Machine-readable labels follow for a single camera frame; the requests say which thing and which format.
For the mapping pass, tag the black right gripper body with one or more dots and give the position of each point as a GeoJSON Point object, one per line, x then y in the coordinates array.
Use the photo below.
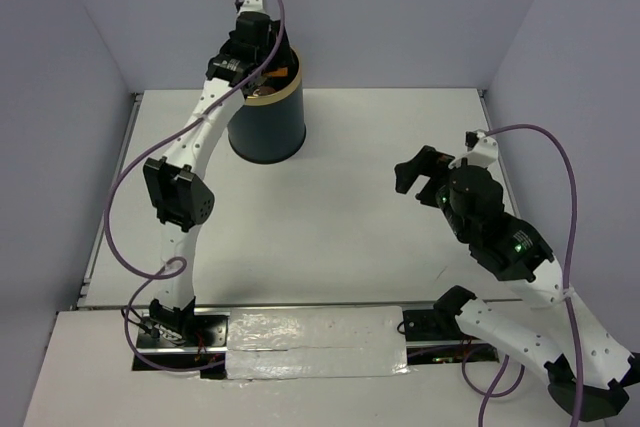
{"type": "Point", "coordinates": [453, 218]}

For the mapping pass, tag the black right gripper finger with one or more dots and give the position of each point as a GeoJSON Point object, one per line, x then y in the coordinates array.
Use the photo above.
{"type": "Point", "coordinates": [428, 162]}
{"type": "Point", "coordinates": [434, 192]}

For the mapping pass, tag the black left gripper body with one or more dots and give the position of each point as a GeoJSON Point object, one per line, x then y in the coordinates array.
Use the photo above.
{"type": "Point", "coordinates": [267, 53]}

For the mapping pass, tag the small orange juice bottle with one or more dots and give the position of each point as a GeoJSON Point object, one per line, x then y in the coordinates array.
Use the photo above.
{"type": "Point", "coordinates": [280, 74]}

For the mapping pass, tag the orange bottle with white label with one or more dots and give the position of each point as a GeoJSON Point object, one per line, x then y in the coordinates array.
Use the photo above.
{"type": "Point", "coordinates": [263, 92]}

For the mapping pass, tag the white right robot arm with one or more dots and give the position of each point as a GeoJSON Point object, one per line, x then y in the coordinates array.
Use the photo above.
{"type": "Point", "coordinates": [585, 370]}

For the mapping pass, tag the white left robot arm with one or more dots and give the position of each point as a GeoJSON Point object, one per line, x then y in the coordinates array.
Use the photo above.
{"type": "Point", "coordinates": [252, 92]}

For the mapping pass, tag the dark bin with gold rim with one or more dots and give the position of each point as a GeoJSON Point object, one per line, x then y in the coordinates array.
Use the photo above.
{"type": "Point", "coordinates": [271, 128]}

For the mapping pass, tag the silver foil tape patch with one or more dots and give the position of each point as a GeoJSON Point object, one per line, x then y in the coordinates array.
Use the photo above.
{"type": "Point", "coordinates": [319, 342]}

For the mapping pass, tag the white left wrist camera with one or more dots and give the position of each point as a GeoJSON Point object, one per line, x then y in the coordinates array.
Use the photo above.
{"type": "Point", "coordinates": [243, 6]}

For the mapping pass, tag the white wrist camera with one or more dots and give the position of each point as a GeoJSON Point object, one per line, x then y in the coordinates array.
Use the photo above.
{"type": "Point", "coordinates": [482, 150]}
{"type": "Point", "coordinates": [243, 6]}

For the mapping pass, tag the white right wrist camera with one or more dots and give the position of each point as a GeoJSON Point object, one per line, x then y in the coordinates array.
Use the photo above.
{"type": "Point", "coordinates": [482, 150]}

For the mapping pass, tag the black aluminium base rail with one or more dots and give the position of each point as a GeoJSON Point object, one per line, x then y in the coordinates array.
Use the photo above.
{"type": "Point", "coordinates": [427, 342]}

